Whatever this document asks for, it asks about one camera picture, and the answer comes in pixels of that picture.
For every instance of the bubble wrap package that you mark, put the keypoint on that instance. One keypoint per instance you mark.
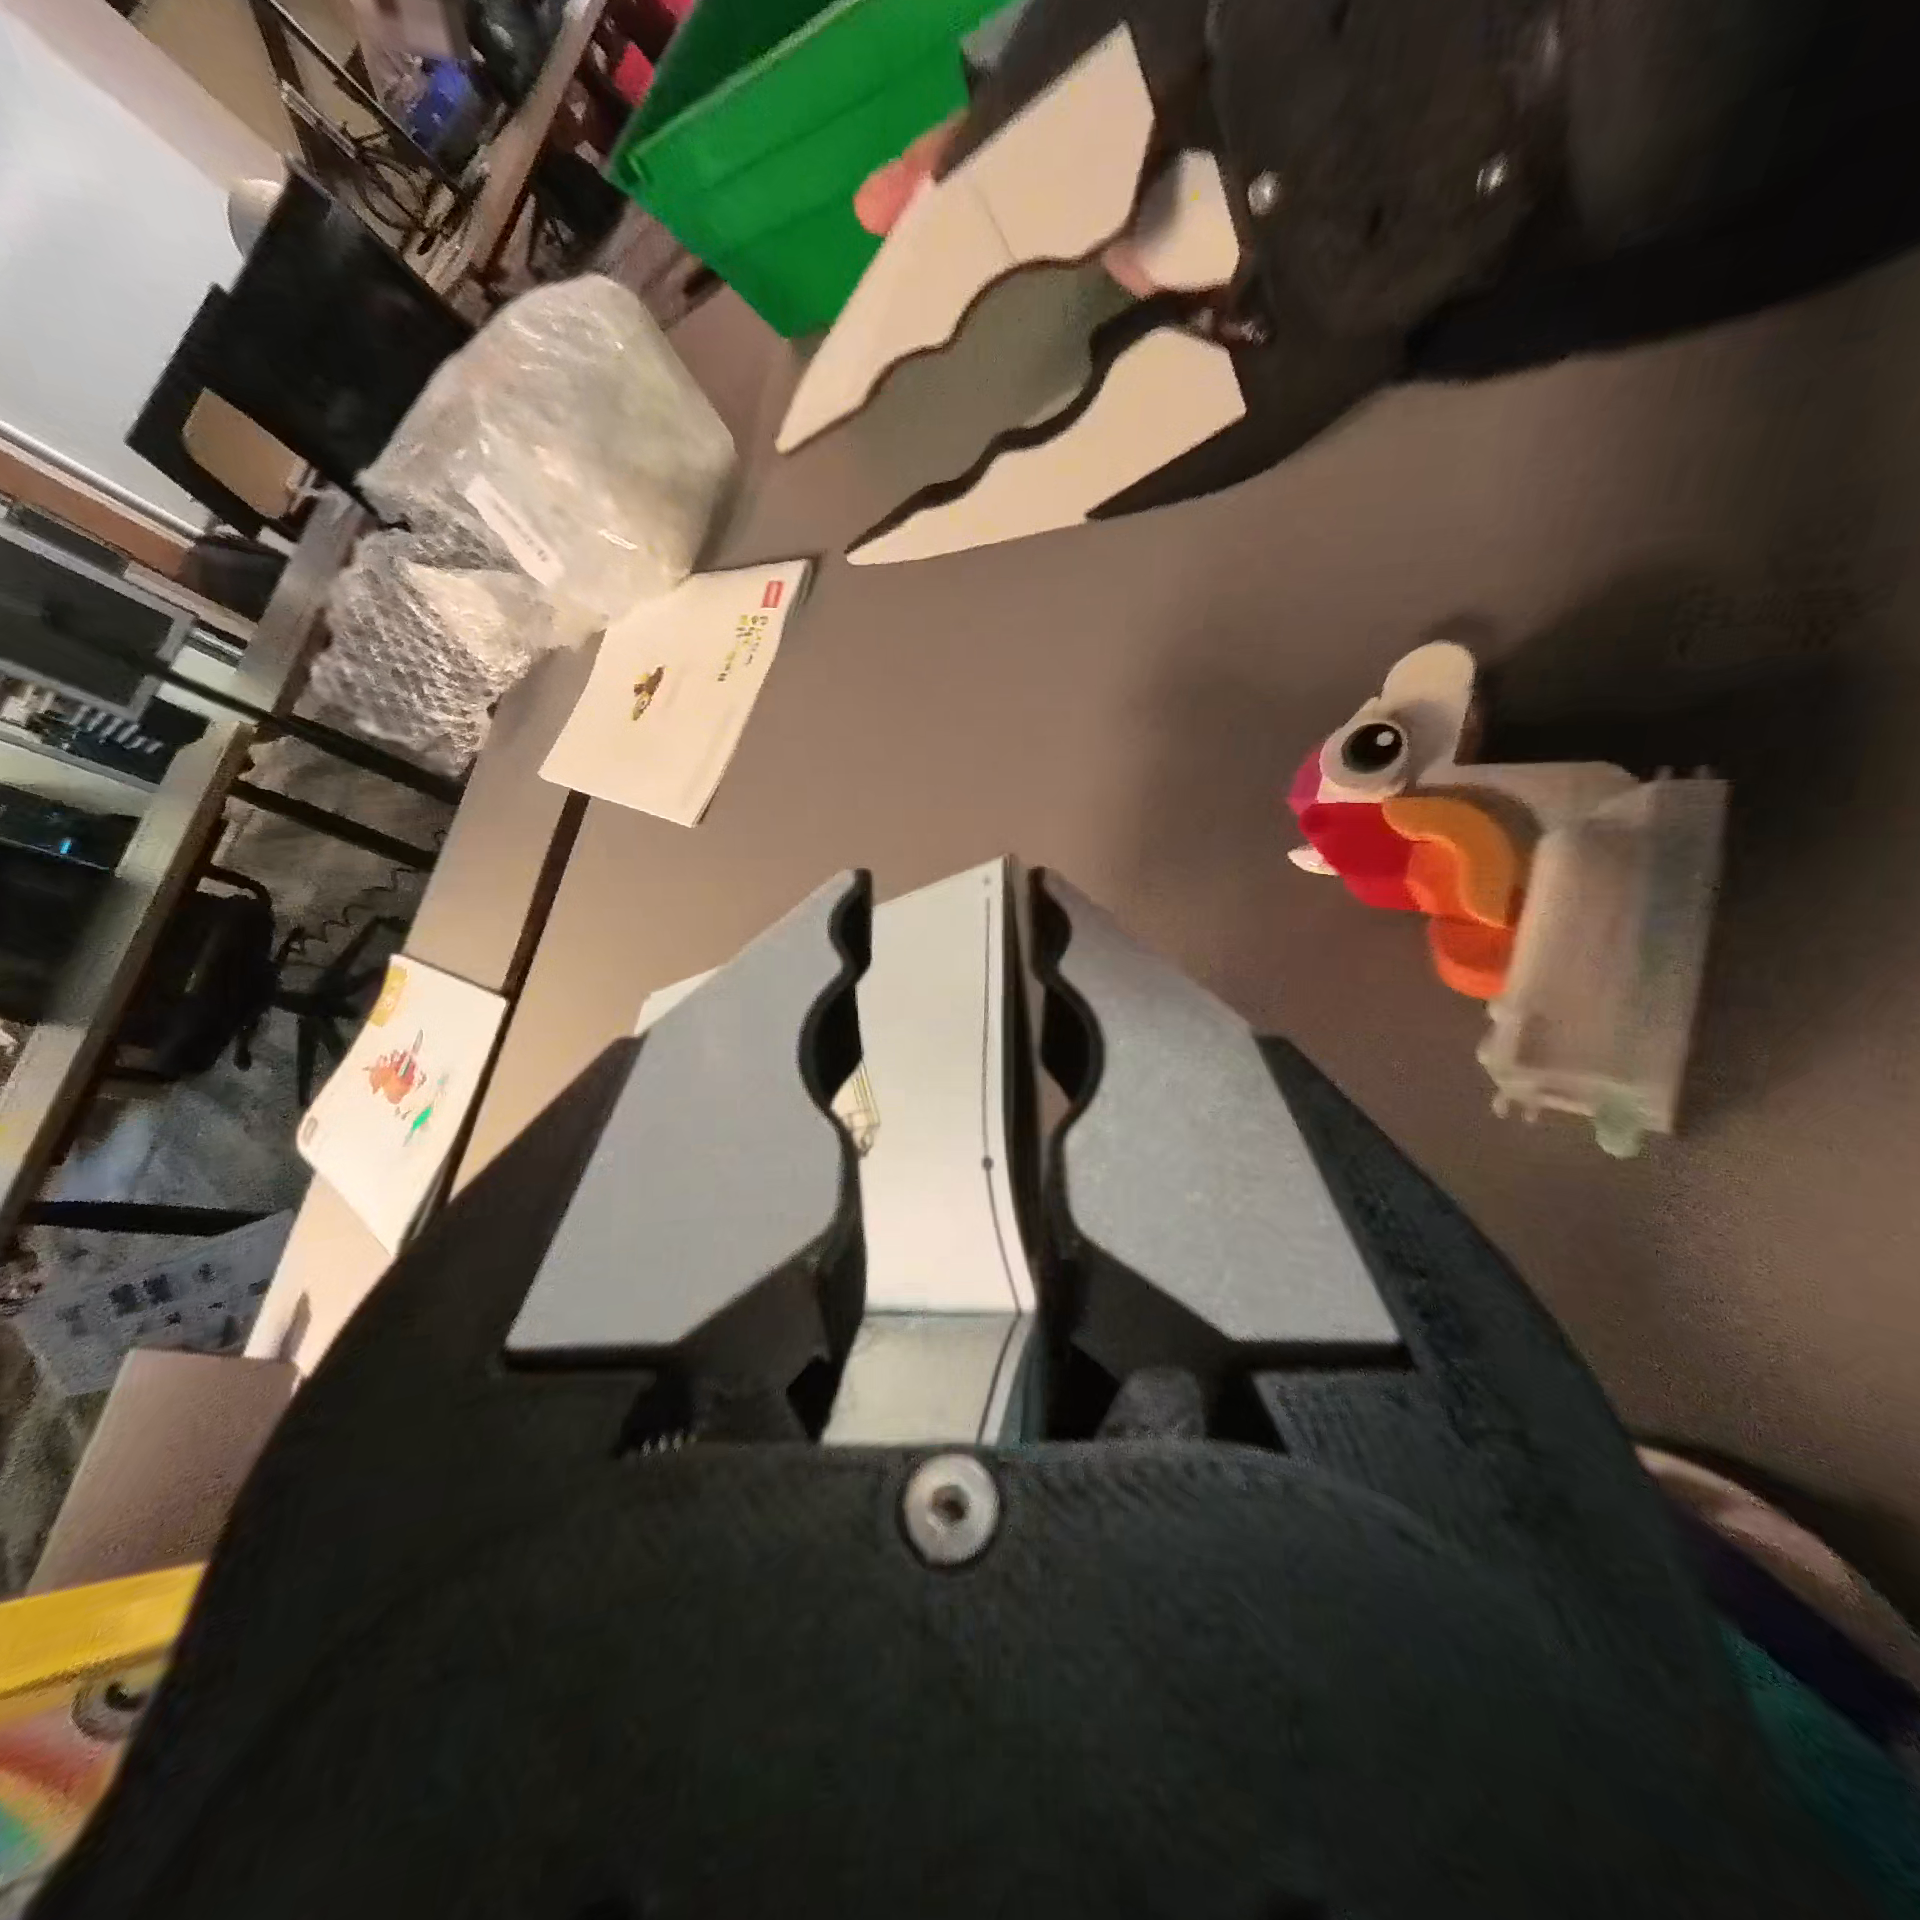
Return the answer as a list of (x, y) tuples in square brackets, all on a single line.
[(434, 662), (555, 435)]

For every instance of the cardboard box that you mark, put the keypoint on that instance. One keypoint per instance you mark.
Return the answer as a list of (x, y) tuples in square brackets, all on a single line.
[(165, 1470)]

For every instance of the green plastic bin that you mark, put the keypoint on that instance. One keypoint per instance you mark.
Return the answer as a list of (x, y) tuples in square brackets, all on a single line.
[(749, 149)]

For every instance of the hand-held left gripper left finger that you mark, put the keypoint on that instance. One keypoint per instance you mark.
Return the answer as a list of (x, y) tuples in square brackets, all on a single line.
[(690, 1186)]

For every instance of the person's clothing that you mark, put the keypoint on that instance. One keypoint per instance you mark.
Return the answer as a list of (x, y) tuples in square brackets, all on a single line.
[(1829, 1651)]

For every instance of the person's right hand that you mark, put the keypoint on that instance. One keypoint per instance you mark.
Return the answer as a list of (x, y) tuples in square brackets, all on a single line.
[(901, 188)]

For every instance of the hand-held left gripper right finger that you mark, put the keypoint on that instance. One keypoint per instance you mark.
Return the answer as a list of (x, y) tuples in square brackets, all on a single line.
[(1215, 1202)]

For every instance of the colourful lego box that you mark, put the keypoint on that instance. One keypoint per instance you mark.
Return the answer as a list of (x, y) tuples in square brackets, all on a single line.
[(76, 1635)]

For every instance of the black office chair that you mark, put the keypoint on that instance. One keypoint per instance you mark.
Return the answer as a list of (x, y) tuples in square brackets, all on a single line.
[(225, 974)]

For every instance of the lego chicken model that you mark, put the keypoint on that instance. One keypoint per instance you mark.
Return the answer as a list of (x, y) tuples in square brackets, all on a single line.
[(1604, 932)]

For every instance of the light blue instruction booklet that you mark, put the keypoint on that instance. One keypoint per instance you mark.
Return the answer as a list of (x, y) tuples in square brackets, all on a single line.
[(930, 1126)]

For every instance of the booklet with orange picture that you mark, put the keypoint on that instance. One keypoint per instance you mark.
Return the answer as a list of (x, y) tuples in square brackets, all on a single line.
[(397, 1095)]

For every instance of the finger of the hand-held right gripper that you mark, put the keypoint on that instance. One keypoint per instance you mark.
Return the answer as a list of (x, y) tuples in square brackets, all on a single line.
[(1019, 181), (1108, 435)]

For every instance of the printed paper sheet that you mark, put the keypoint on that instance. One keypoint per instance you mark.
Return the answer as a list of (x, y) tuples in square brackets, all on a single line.
[(148, 1291)]

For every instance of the computer monitor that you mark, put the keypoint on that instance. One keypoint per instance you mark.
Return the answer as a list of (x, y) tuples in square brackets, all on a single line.
[(76, 615)]

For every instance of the white instruction booklet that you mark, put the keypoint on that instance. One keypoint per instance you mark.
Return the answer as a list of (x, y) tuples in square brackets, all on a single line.
[(674, 704)]

